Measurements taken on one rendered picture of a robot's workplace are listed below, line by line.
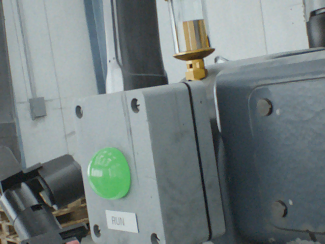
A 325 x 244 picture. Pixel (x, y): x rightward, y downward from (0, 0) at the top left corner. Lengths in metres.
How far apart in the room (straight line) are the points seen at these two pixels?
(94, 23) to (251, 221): 9.03
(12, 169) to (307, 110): 0.69
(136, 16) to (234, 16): 6.85
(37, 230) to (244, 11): 6.63
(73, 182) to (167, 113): 0.64
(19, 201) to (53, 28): 8.16
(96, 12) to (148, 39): 8.64
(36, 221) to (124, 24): 0.35
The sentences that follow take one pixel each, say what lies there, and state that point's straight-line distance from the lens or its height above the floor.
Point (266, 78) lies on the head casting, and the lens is 0.34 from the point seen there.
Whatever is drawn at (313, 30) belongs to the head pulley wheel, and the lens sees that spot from 0.46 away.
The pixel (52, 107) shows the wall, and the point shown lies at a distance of 8.91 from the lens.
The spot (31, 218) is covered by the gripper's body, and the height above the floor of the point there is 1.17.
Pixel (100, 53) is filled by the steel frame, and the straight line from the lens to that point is 9.33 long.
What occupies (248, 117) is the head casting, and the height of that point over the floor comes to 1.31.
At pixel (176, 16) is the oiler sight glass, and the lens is 0.41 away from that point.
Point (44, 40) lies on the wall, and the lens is 8.97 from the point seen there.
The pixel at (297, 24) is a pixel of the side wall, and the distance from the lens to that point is 6.96.
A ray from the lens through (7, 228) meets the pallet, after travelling 6.26.
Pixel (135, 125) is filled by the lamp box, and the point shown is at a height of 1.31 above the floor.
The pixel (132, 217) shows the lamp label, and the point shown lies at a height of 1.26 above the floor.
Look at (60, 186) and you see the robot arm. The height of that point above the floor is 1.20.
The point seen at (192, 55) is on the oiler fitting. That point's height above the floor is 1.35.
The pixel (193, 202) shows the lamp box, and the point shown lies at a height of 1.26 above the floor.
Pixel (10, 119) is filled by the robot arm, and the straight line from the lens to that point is 1.02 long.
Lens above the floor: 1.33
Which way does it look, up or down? 3 degrees down
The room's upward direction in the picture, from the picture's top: 8 degrees counter-clockwise
